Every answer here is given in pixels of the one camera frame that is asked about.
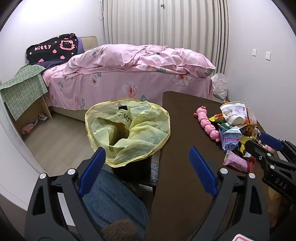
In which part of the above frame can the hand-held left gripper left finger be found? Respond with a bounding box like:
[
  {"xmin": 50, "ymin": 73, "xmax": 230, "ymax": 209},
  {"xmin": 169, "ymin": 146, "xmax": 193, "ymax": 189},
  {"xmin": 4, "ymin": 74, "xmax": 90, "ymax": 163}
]
[{"xmin": 24, "ymin": 147, "xmax": 107, "ymax": 241}]

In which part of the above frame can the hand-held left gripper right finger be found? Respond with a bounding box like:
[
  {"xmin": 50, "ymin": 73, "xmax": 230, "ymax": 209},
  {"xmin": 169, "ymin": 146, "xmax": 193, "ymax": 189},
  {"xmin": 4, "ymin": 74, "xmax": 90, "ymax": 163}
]
[{"xmin": 188, "ymin": 147, "xmax": 271, "ymax": 241}]

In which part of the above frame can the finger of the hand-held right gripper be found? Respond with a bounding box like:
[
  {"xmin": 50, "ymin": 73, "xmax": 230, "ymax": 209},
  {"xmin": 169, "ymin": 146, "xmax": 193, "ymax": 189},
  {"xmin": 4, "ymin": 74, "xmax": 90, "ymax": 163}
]
[
  {"xmin": 244, "ymin": 140, "xmax": 296, "ymax": 176},
  {"xmin": 259, "ymin": 133, "xmax": 296, "ymax": 164}
]

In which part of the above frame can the yellow wafer packet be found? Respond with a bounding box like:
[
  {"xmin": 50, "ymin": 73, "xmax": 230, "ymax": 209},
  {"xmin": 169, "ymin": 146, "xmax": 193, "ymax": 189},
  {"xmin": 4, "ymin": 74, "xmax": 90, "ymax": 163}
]
[{"xmin": 238, "ymin": 136, "xmax": 256, "ymax": 153}]

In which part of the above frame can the red sausage wrapper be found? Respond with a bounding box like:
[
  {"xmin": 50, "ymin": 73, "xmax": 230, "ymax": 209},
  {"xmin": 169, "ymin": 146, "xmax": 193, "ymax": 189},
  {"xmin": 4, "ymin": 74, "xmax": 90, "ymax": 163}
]
[{"xmin": 245, "ymin": 156, "xmax": 256, "ymax": 172}]

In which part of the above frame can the blue white packet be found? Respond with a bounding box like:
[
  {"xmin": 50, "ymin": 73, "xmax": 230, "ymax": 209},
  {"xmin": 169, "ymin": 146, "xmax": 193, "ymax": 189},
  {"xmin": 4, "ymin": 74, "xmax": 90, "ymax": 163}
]
[{"xmin": 219, "ymin": 130, "xmax": 242, "ymax": 151}]

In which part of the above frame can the black trash bin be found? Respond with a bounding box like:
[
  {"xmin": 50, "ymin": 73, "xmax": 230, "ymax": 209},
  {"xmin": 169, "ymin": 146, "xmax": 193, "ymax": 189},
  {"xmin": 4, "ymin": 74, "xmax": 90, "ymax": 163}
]
[{"xmin": 110, "ymin": 153, "xmax": 153, "ymax": 184}]

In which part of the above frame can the white paper cup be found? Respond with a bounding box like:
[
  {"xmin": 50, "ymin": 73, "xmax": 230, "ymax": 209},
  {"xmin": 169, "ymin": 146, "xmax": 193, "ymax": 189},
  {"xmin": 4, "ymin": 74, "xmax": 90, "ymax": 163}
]
[{"xmin": 219, "ymin": 101, "xmax": 246, "ymax": 126}]

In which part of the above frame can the yellow plastic bin bag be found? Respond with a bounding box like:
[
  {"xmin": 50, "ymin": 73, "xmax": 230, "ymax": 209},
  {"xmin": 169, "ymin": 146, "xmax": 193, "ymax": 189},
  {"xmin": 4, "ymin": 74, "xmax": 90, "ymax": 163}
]
[{"xmin": 85, "ymin": 98, "xmax": 171, "ymax": 168}]

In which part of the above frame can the pink snack packet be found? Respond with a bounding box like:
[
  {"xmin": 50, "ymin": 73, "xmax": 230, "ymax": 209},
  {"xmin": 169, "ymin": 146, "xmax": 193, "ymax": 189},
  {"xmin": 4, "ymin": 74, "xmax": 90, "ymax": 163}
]
[{"xmin": 223, "ymin": 150, "xmax": 248, "ymax": 172}]

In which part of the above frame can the clear plastic wrapper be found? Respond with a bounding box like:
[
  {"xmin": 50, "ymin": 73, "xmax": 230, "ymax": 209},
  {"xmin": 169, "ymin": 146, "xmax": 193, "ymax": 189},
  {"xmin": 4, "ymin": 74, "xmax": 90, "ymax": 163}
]
[{"xmin": 245, "ymin": 107, "xmax": 258, "ymax": 126}]

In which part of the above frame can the person's leg in jeans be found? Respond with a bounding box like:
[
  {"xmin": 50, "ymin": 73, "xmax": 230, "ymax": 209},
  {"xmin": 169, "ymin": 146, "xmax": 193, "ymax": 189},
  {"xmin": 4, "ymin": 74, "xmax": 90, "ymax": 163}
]
[{"xmin": 82, "ymin": 170, "xmax": 148, "ymax": 234}]

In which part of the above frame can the pink caterpillar toy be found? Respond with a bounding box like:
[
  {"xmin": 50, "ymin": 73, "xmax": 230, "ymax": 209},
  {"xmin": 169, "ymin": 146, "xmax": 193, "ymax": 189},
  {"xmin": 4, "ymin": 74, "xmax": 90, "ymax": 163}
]
[{"xmin": 194, "ymin": 106, "xmax": 221, "ymax": 143}]

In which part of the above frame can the small orange yellow packet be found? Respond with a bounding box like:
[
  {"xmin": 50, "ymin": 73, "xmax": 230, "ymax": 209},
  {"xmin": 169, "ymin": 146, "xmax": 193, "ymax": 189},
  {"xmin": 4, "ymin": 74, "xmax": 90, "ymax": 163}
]
[{"xmin": 208, "ymin": 113, "xmax": 226, "ymax": 123}]

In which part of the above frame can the white plastic bag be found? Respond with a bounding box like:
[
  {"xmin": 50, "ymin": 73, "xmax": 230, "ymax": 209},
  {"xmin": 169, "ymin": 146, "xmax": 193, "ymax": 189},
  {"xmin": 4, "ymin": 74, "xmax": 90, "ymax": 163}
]
[{"xmin": 211, "ymin": 73, "xmax": 228, "ymax": 100}]

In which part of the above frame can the pink slipper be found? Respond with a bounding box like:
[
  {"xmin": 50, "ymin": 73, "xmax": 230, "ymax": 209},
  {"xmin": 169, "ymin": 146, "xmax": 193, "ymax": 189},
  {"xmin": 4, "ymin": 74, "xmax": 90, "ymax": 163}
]
[{"xmin": 22, "ymin": 123, "xmax": 35, "ymax": 135}]

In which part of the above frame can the bed with pink floral sheet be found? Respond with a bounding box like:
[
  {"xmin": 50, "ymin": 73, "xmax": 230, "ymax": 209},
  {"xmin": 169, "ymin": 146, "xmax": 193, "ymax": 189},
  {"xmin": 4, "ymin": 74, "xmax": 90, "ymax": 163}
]
[{"xmin": 43, "ymin": 62, "xmax": 214, "ymax": 123}]

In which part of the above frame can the wooden nightstand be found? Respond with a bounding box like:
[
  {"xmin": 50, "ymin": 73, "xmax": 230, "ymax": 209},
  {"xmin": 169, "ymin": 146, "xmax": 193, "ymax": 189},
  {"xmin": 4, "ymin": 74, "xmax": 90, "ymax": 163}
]
[{"xmin": 15, "ymin": 95, "xmax": 53, "ymax": 139}]

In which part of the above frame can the green checked cloth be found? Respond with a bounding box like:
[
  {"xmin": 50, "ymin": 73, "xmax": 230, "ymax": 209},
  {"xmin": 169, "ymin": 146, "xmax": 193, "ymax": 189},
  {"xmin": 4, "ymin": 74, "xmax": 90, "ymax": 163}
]
[{"xmin": 0, "ymin": 64, "xmax": 48, "ymax": 121}]

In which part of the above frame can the pink floral duvet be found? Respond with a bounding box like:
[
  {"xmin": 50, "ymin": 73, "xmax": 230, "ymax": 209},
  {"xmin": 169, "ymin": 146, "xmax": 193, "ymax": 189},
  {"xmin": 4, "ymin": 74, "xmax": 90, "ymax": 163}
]
[{"xmin": 68, "ymin": 44, "xmax": 216, "ymax": 78}]

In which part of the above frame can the black printed blanket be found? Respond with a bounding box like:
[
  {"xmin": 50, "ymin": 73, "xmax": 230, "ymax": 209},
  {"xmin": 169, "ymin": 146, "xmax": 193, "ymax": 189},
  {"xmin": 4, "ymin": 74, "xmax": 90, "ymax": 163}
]
[{"xmin": 26, "ymin": 33, "xmax": 80, "ymax": 65}]

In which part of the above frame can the beige headboard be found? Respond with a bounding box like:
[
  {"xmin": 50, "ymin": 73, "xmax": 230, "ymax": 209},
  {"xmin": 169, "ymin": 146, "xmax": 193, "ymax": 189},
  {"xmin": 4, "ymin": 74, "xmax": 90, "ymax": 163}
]
[{"xmin": 80, "ymin": 36, "xmax": 99, "ymax": 52}]

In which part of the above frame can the white pleated curtain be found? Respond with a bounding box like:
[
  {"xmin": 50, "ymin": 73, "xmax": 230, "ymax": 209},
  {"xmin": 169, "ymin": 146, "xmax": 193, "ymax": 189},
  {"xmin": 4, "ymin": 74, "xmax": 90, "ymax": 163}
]
[{"xmin": 103, "ymin": 0, "xmax": 228, "ymax": 72}]

